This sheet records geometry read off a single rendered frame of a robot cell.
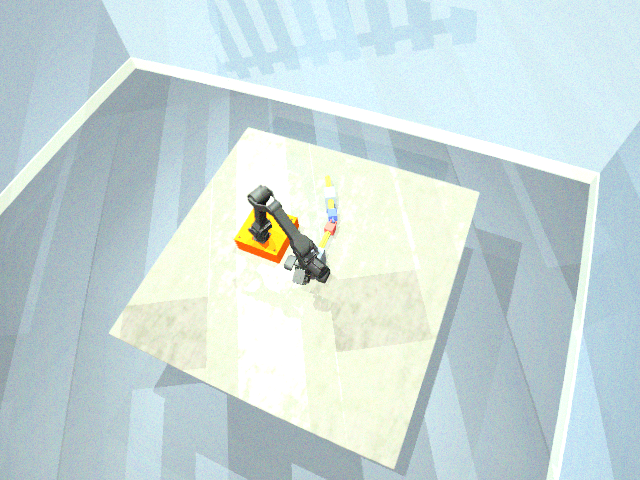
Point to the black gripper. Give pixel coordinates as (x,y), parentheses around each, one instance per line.
(291,261)

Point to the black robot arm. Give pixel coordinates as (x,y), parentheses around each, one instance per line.
(300,243)

